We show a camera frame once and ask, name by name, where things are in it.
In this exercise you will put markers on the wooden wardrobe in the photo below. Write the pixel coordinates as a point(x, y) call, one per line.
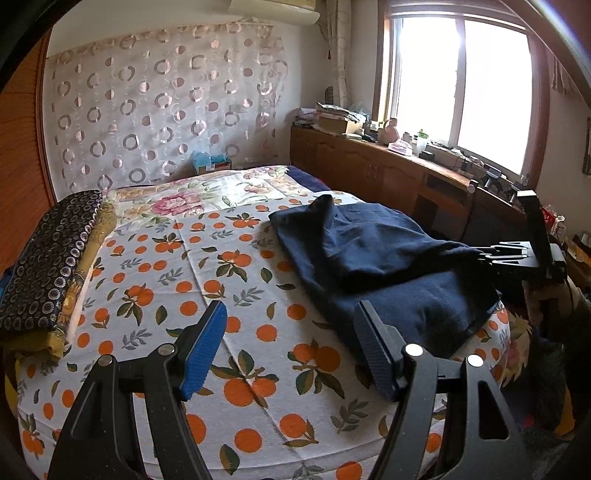
point(23, 161)

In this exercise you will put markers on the navy blue blanket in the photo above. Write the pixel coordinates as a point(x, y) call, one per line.
point(309, 180)

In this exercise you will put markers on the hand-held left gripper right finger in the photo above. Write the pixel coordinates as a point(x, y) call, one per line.
point(376, 360)

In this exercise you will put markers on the yellow folded cloth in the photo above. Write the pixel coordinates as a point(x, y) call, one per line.
point(76, 295)

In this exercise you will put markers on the small black box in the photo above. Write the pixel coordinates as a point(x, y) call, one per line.
point(427, 155)

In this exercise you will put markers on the white round knob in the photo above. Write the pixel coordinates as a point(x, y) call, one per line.
point(472, 187)

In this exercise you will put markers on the orange fruit print bed sheet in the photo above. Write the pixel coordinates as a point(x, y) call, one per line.
point(258, 295)

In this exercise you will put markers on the cardboard box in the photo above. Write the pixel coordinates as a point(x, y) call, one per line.
point(337, 125)

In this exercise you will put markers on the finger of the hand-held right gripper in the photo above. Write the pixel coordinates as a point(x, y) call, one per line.
point(505, 263)
point(508, 250)

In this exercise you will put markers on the white air conditioner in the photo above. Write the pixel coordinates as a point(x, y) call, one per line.
point(286, 11)

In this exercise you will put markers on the circle pattern wall curtain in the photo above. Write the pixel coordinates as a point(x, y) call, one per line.
point(138, 115)

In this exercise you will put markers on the blue tissue packet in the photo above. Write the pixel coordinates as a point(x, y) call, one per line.
point(212, 162)

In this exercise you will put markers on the dark patterned folded cloth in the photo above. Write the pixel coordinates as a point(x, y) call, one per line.
point(46, 267)

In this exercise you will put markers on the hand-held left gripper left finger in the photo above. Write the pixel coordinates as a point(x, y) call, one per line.
point(203, 355)

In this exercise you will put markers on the stack of papers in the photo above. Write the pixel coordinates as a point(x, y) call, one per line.
point(332, 110)

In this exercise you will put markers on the floral blanket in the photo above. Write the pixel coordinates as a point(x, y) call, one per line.
point(184, 194)

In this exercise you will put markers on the long wooden cabinet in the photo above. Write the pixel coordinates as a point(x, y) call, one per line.
point(360, 166)

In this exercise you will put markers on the window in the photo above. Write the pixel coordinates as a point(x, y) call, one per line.
point(461, 92)

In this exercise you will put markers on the navy t-shirt with orange print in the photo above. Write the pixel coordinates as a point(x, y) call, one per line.
point(392, 258)

